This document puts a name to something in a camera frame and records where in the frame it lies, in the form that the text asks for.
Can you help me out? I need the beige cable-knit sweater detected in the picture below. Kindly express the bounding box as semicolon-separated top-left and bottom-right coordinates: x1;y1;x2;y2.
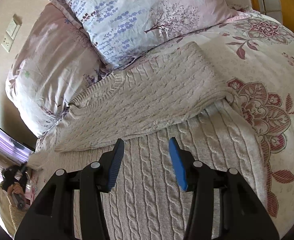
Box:
28;42;267;239

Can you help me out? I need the dark framed monitor screen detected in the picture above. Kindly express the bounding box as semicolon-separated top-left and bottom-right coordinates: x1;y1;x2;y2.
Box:
0;128;35;164

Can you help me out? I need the woven beige basket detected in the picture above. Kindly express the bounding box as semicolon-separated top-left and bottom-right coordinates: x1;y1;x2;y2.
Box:
0;182;29;237

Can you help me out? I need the mauve pink pillow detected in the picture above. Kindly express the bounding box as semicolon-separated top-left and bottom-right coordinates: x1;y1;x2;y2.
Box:
5;3;109;138

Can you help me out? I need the floral cream bedspread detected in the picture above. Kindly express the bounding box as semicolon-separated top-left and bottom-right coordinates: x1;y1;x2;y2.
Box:
31;3;294;238

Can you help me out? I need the white lavender-print pillow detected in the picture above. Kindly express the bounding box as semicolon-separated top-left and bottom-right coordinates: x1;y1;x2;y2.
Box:
43;0;250;70

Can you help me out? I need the white wall switch plate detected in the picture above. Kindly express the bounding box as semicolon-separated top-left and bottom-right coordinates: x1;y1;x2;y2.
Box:
1;14;22;53

